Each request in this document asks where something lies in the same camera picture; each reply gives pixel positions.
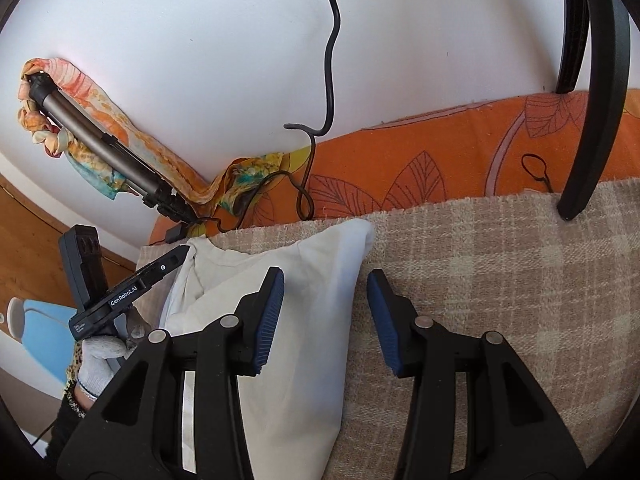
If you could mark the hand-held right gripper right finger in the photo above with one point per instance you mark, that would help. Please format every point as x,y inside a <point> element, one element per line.
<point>385,320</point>

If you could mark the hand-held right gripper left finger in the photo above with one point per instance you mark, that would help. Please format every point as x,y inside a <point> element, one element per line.
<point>267,320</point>

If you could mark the white t-shirt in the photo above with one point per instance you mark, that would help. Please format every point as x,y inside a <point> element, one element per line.
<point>310,360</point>

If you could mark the person's left forearm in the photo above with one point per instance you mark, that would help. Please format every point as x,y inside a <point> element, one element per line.
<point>70,425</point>

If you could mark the person's left hand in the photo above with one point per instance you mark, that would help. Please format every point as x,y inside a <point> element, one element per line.
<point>97,365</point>

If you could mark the light blue chair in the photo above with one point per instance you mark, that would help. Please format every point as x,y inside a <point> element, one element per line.
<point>45,330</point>

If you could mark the beige checked blanket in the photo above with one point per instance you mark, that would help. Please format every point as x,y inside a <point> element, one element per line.
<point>500,270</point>

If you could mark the colourful patterned scarf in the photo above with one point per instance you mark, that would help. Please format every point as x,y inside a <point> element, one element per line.
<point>145,145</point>

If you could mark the grey folded tripod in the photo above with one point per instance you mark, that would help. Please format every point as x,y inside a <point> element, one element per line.
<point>100,142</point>

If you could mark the orange leaf-print sheet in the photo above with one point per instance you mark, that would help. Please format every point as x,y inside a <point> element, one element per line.
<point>450,125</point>

